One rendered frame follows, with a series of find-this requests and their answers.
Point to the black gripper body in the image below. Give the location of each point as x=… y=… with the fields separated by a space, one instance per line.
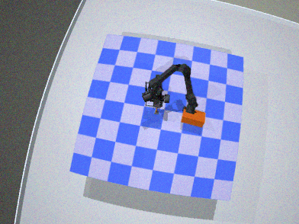
x=166 y=99

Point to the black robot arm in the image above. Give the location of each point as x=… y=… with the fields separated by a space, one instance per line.
x=154 y=89

